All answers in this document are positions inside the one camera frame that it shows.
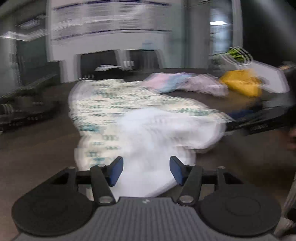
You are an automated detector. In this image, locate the operator right hand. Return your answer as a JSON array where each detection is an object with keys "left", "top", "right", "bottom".
[{"left": 280, "top": 126, "right": 296, "bottom": 155}]

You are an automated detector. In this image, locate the black office chair right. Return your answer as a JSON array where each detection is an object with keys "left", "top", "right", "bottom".
[{"left": 126, "top": 49, "right": 164, "bottom": 71}]

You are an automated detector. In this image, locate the pink blue folded cloth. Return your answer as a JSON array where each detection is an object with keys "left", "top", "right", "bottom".
[{"left": 142, "top": 72, "right": 195, "bottom": 93}]

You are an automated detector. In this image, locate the grey basket with green items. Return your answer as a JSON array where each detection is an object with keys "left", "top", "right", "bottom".
[{"left": 210, "top": 47, "right": 253, "bottom": 71}]

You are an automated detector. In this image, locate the black monitor stand device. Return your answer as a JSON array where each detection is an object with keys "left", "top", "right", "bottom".
[{"left": 1, "top": 74, "right": 60, "bottom": 133}]

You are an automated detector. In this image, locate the black bag on table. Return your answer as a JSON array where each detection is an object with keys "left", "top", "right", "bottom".
[{"left": 94, "top": 65, "right": 123, "bottom": 79}]

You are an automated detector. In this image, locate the white teal floral garment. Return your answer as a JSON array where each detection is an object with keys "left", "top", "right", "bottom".
[{"left": 68, "top": 79, "right": 231, "bottom": 198}]

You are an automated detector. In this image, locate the pink floral white garment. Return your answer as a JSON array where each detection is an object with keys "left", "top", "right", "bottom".
[{"left": 179, "top": 74, "right": 228, "bottom": 97}]

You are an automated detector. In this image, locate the clear water bottle blue lid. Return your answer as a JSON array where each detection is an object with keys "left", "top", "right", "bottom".
[{"left": 142, "top": 41, "right": 158, "bottom": 70}]

